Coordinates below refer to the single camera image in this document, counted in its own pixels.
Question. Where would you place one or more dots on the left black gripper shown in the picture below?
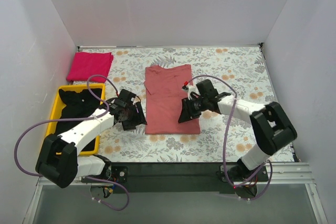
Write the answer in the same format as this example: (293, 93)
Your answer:
(133, 116)

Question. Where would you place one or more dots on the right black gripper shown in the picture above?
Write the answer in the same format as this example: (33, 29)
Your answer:
(189, 108)

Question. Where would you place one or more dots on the salmon pink t shirt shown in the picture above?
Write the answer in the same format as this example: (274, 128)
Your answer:
(164, 96)

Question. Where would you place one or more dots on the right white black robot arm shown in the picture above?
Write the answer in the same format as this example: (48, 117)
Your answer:
(271, 126)

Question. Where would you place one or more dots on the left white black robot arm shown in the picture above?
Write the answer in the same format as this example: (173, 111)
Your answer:
(59, 159)

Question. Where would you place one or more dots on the folded magenta t shirt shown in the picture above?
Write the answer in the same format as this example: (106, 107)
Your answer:
(86, 64)

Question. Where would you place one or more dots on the yellow plastic bin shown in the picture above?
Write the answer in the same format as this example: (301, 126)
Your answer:
(55, 108)

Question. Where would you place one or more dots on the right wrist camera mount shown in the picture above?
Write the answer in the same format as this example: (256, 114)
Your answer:
(188, 88)

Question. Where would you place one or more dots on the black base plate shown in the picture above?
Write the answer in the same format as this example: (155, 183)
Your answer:
(171, 177)

